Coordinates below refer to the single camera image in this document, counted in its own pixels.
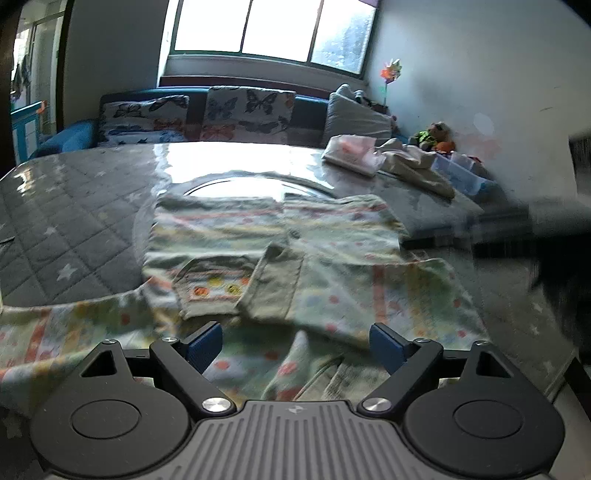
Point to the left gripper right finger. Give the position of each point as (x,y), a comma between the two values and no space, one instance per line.
(412,368)

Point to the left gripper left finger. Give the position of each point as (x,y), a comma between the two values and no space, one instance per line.
(178,367)

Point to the colourful patterned baby garment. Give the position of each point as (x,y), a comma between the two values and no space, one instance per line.
(296,285)

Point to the clear plastic storage box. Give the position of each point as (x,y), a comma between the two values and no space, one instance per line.
(463,179)

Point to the teddy bear plush toy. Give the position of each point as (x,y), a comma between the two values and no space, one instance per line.
(436,138)

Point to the beige crumpled garment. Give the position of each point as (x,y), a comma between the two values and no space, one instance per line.
(414,165)

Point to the quilted grey star table cover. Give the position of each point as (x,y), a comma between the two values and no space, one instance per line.
(76,224)

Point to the pink folded garment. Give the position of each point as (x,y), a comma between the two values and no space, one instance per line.
(354,153)

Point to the colourful pinwheel toy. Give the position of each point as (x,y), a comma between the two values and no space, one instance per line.
(390,73)

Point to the grey plain pillow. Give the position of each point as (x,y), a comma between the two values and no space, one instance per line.
(345,116)

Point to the left butterfly print cushion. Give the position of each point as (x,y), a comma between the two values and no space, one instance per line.
(155,121)

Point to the butterfly print cushion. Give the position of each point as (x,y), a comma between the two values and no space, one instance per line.
(155,121)
(247,115)

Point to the right butterfly print cushion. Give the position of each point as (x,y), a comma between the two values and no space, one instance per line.
(247,115)

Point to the blue sofa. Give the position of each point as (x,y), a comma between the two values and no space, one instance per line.
(307,125)

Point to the blue small cabinet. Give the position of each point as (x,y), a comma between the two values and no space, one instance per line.
(26,130)

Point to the window with green frame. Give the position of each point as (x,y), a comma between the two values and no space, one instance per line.
(333,35)

